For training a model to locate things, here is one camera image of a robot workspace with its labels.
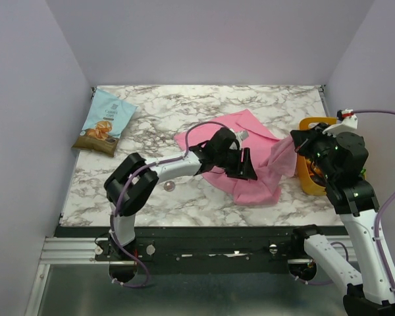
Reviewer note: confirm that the yellow plastic basket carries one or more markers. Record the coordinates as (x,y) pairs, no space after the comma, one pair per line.
(311,177)

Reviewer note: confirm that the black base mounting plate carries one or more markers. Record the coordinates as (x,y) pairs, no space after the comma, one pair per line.
(203,250)

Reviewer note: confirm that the aluminium frame rail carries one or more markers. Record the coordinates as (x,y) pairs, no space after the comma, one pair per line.
(57,251)

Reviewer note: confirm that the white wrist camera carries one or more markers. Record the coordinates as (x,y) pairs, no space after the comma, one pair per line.
(347,122)
(240,136)

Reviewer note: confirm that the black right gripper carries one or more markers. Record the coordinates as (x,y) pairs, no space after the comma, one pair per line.
(305,141)

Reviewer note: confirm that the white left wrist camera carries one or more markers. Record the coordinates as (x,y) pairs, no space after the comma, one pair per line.
(240,136)

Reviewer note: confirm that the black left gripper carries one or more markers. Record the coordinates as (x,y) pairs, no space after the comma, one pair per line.
(248,171)

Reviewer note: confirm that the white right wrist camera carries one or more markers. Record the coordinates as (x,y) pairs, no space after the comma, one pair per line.
(347,122)

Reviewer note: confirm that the blue chips bag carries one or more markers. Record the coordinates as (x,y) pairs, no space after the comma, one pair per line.
(107,118)

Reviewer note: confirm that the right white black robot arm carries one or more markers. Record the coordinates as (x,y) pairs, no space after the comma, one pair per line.
(369,290)

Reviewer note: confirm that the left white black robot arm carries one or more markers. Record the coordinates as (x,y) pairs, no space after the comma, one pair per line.
(131,184)

